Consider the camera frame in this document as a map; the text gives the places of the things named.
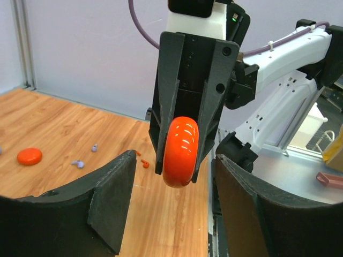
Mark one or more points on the orange earbud case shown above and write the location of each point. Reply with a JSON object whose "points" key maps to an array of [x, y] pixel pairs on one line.
{"points": [[29, 156], [179, 160]]}

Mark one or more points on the orange earbud lower right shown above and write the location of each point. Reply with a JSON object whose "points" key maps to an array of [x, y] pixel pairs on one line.
{"points": [[145, 163]]}

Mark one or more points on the purple earbud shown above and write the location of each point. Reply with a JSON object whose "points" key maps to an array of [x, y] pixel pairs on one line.
{"points": [[79, 164], [94, 148]]}

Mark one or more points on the purple earbud far right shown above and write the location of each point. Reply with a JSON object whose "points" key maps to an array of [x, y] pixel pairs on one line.
{"points": [[79, 164]]}

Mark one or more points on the purple earbud centre right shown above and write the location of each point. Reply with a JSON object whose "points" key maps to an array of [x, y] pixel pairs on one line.
{"points": [[94, 148]]}

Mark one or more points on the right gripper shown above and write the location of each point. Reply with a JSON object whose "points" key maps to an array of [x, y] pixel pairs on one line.
{"points": [[197, 77]]}

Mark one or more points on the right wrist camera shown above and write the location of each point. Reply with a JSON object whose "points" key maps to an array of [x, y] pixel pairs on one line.
{"points": [[202, 18]]}

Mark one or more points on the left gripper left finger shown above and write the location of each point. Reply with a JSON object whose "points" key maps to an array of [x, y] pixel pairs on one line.
{"points": [[85, 217]]}

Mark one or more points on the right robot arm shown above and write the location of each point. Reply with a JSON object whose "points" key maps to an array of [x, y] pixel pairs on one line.
{"points": [[297, 65]]}

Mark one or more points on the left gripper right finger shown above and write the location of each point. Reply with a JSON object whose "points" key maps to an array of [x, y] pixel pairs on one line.
{"points": [[261, 219]]}

